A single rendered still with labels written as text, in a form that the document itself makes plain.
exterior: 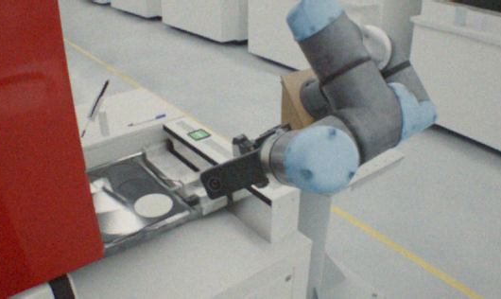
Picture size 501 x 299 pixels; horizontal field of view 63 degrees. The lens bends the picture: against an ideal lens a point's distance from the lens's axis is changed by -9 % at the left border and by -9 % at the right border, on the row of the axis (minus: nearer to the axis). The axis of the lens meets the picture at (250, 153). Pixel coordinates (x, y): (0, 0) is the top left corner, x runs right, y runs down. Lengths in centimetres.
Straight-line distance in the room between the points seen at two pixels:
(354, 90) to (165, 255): 74
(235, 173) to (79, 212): 26
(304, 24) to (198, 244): 74
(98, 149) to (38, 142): 97
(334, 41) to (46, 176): 36
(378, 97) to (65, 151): 36
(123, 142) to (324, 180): 102
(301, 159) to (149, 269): 70
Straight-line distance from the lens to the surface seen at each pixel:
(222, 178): 66
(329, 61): 56
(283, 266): 115
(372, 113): 55
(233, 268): 110
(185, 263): 112
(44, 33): 42
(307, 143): 48
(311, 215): 164
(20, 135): 44
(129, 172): 135
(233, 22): 591
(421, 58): 381
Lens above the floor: 158
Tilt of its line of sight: 29 degrees down
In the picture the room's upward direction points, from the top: straight up
